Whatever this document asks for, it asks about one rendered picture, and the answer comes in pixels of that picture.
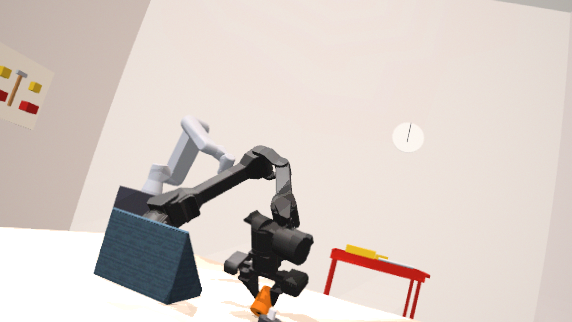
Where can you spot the orange knob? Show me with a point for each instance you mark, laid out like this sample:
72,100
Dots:
262,302

